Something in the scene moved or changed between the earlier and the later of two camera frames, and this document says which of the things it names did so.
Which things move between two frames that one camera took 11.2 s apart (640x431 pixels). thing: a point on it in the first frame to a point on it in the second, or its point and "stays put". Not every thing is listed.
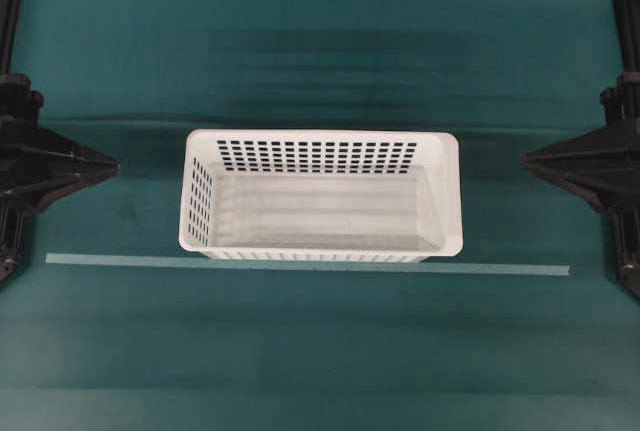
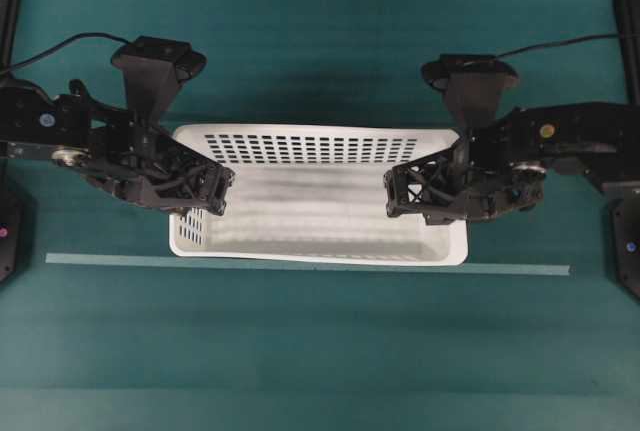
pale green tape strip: [307, 264] stays put
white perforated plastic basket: [312, 195] stays put
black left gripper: [39, 165] to [131, 158]
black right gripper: [602, 165] to [487, 173]
